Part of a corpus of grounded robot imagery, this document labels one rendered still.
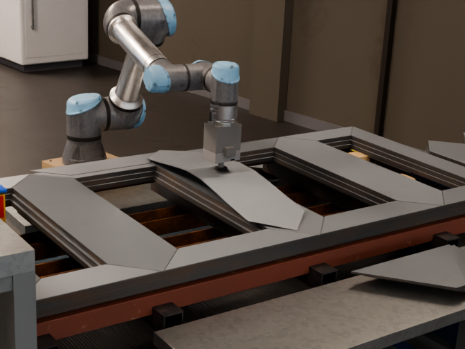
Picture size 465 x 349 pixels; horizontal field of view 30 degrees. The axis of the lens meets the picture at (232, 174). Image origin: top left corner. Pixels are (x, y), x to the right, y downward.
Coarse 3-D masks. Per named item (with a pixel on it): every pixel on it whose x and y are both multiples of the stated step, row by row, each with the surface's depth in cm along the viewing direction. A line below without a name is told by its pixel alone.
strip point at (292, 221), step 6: (270, 216) 222; (276, 216) 222; (282, 216) 222; (288, 216) 223; (294, 216) 223; (300, 216) 223; (258, 222) 217; (264, 222) 218; (270, 222) 218; (276, 222) 218; (282, 222) 219; (288, 222) 219; (294, 222) 220; (288, 228) 216; (294, 228) 217
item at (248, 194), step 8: (264, 184) 238; (272, 184) 238; (216, 192) 230; (224, 192) 231; (232, 192) 231; (240, 192) 232; (248, 192) 232; (256, 192) 233; (264, 192) 234; (272, 192) 234; (280, 192) 235; (224, 200) 226; (232, 200) 227; (240, 200) 228; (248, 200) 228; (256, 200) 229
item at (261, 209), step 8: (264, 200) 229; (272, 200) 230; (280, 200) 231; (288, 200) 231; (240, 208) 223; (248, 208) 224; (256, 208) 224; (264, 208) 225; (272, 208) 226; (280, 208) 226; (288, 208) 227; (296, 208) 227; (248, 216) 220; (256, 216) 221; (264, 216) 221
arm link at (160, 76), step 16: (128, 0) 264; (112, 16) 257; (128, 16) 257; (112, 32) 257; (128, 32) 251; (128, 48) 248; (144, 48) 243; (144, 64) 241; (160, 64) 236; (176, 64) 238; (144, 80) 237; (160, 80) 233; (176, 80) 235
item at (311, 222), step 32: (256, 160) 279; (288, 160) 277; (384, 160) 288; (416, 160) 278; (192, 192) 242; (352, 192) 253; (256, 224) 220; (320, 224) 220; (384, 224) 226; (416, 224) 234; (96, 256) 195; (256, 256) 204; (288, 256) 210; (96, 288) 180; (128, 288) 185; (160, 288) 190
